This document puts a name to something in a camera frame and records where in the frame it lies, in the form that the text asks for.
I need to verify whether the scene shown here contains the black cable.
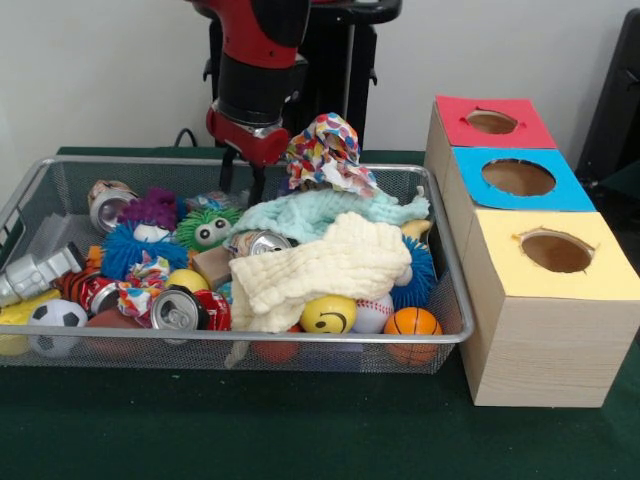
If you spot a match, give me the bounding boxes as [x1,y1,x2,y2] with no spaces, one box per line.
[174,127,202,149]

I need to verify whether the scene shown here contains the blue spiky toy small eyes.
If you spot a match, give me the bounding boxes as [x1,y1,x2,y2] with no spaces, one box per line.
[99,222,189,281]

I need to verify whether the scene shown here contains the mint green waffle cloth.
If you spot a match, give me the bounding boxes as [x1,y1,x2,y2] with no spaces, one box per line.
[222,188,431,249]

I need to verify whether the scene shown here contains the shallow silver mesh bin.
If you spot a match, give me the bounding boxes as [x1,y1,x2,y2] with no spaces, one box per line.
[0,155,476,375]

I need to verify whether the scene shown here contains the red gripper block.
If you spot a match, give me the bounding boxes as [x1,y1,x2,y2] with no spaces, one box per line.
[206,102,291,206]

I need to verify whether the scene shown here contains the purple knobbly toy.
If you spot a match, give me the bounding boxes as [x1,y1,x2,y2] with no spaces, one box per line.
[117,187,180,231]

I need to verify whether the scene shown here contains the dark green table cloth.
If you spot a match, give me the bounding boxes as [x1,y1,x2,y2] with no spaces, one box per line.
[597,160,640,202]
[0,145,640,480]

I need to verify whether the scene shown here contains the wooden box with three holes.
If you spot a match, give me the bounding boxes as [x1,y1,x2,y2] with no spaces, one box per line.
[424,94,640,409]

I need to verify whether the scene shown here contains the polka dot cloth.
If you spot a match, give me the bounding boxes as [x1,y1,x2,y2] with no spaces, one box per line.
[284,112,381,200]

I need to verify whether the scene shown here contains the cream waffle cloth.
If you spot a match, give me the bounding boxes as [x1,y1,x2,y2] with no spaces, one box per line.
[225,212,414,370]

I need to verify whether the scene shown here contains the black flat panel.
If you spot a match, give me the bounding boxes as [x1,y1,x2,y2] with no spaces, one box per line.
[574,7,640,186]

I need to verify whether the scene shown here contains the crushed clear plastic bottle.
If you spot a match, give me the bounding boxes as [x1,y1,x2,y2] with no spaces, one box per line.
[185,191,247,213]

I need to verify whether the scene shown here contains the green spiky toy with eyes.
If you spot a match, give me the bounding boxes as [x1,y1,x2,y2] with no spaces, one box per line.
[174,207,245,254]

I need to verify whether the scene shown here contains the small orange basketball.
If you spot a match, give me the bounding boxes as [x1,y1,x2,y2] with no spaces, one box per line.
[383,306,444,366]

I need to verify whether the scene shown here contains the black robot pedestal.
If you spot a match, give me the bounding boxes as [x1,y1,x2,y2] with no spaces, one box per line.
[202,0,404,150]

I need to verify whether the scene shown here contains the small soccer ball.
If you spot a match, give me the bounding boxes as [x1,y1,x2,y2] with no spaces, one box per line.
[27,298,90,359]

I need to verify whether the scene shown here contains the yellow smiley ball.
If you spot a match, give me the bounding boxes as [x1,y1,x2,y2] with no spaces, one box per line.
[299,294,359,335]

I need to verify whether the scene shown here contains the grey crushed bottle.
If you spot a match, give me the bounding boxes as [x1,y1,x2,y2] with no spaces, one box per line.
[0,242,85,307]

